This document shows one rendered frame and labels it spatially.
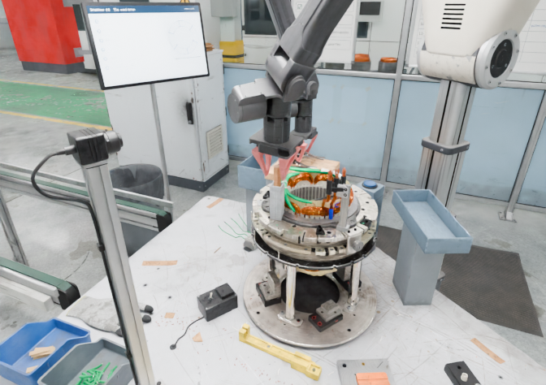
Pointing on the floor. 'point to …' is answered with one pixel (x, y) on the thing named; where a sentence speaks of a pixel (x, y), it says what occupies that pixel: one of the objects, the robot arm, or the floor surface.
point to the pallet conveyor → (158, 220)
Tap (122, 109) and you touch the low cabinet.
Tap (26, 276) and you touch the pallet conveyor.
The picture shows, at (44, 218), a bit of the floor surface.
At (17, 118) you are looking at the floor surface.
